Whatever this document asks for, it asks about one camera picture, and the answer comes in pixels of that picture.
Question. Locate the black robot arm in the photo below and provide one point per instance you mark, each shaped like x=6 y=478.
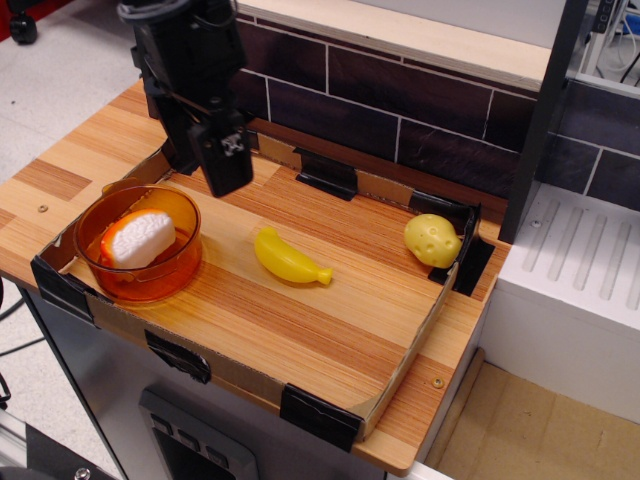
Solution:
x=188 y=53

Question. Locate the dark grey right post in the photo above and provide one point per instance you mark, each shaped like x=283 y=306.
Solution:
x=524 y=184

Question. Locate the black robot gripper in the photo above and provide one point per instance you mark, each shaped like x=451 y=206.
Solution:
x=194 y=51

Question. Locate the yellow toy banana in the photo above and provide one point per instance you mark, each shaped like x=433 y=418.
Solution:
x=286 y=262

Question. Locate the taped cardboard fence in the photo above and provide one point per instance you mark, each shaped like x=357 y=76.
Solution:
x=369 y=357

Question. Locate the black caster wheel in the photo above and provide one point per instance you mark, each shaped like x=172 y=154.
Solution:
x=23 y=29

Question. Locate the white toy sink drainboard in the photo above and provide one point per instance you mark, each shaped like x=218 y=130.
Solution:
x=564 y=313

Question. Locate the yellow toy potato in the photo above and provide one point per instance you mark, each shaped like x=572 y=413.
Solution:
x=432 y=239

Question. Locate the orange transparent plastic pot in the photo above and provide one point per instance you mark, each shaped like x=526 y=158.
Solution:
x=171 y=271

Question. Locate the grey toy oven panel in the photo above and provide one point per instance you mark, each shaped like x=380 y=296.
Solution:
x=189 y=448

